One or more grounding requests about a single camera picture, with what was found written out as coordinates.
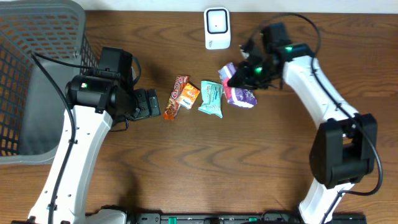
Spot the purple red liner pack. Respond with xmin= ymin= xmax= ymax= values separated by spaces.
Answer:
xmin=218 ymin=62 xmax=257 ymax=108

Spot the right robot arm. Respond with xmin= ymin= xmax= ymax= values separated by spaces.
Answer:
xmin=228 ymin=22 xmax=381 ymax=223

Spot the white barcode scanner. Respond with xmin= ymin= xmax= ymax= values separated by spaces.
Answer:
xmin=203 ymin=7 xmax=231 ymax=50

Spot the orange chocolate bar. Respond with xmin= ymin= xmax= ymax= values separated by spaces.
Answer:
xmin=162 ymin=75 xmax=189 ymax=120

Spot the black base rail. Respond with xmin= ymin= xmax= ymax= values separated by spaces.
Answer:
xmin=85 ymin=205 xmax=368 ymax=224

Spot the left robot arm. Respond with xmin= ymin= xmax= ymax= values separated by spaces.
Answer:
xmin=20 ymin=47 xmax=160 ymax=223

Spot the grey plastic basket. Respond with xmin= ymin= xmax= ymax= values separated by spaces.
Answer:
xmin=1 ymin=1 xmax=98 ymax=165

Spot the green toilet wipes pack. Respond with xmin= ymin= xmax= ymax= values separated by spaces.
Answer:
xmin=198 ymin=81 xmax=223 ymax=118

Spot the orange tissue pack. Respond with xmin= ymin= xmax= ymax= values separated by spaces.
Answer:
xmin=177 ymin=83 xmax=200 ymax=110

